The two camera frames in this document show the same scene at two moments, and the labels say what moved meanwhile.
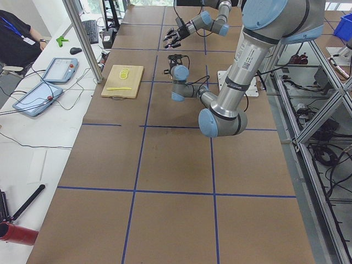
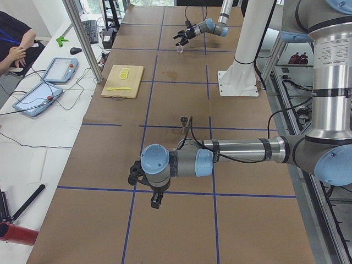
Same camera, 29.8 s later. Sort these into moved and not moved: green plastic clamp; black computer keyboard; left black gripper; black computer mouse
Moved: left black gripper
Not moved: green plastic clamp; black computer mouse; black computer keyboard
